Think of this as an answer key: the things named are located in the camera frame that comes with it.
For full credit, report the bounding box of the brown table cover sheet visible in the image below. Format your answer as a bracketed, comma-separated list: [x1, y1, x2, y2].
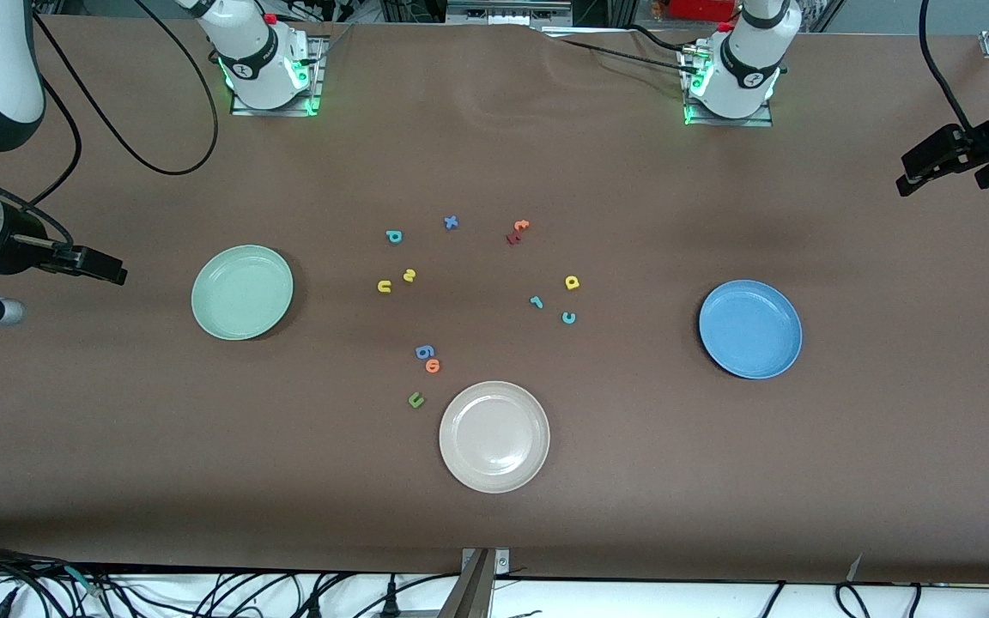
[0, 13, 989, 585]

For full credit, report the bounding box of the beige plate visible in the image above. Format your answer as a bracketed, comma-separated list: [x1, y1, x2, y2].
[439, 381, 551, 494]

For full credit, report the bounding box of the black cable loop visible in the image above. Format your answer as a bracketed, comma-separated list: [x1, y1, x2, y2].
[834, 582, 871, 618]

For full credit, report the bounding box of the black cable on table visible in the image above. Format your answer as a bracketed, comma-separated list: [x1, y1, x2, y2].
[623, 24, 693, 52]
[542, 33, 703, 76]

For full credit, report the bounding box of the blue plate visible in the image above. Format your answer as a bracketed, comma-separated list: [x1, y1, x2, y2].
[699, 280, 804, 380]

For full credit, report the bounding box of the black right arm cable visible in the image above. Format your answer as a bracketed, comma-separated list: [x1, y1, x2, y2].
[0, 0, 221, 251]

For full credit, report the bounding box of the grey device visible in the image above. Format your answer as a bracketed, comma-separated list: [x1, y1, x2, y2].
[446, 0, 574, 27]

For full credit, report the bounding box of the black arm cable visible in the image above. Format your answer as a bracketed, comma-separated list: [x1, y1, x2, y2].
[0, 0, 221, 251]
[918, 0, 976, 138]

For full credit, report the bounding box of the red box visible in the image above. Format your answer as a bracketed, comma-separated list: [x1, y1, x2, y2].
[666, 0, 740, 22]

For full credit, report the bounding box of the green plate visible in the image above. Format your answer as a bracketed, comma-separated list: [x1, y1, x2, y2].
[191, 245, 295, 342]

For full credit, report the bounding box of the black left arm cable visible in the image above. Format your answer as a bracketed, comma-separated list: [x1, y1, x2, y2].
[918, 0, 976, 138]

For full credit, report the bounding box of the metal table bracket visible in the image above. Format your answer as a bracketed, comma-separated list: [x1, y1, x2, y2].
[436, 548, 513, 618]

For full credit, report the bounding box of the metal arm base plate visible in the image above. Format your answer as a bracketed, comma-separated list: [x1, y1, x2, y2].
[680, 43, 775, 128]
[230, 36, 329, 118]

